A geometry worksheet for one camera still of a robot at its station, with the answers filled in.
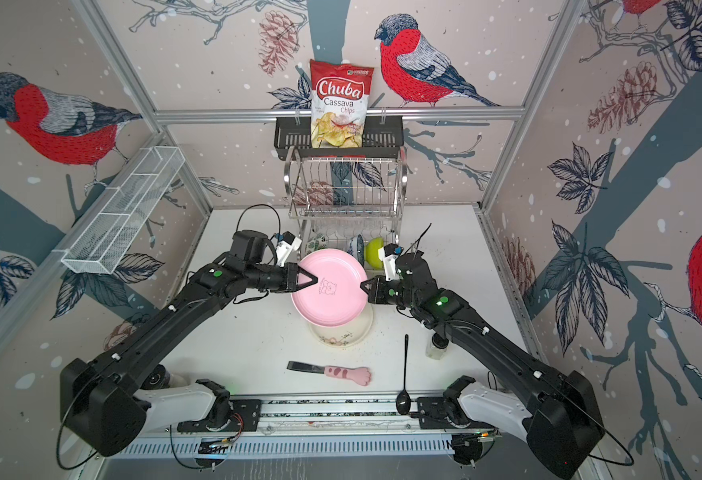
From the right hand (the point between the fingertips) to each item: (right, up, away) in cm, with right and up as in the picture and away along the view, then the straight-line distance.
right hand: (356, 290), depth 76 cm
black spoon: (+12, -29, 0) cm, 32 cm away
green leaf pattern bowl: (-13, +12, +23) cm, 29 cm away
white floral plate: (-3, -15, +10) cm, 18 cm away
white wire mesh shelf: (-62, +15, -2) cm, 64 cm away
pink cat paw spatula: (+1, -24, +4) cm, 24 cm away
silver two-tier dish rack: (-6, +28, +49) cm, 57 cm away
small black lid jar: (+21, -15, 0) cm, 26 cm away
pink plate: (-5, -1, -1) cm, 5 cm away
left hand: (-11, +3, -4) cm, 12 cm away
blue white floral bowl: (0, +10, +14) cm, 18 cm away
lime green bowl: (+5, +9, +18) cm, 20 cm away
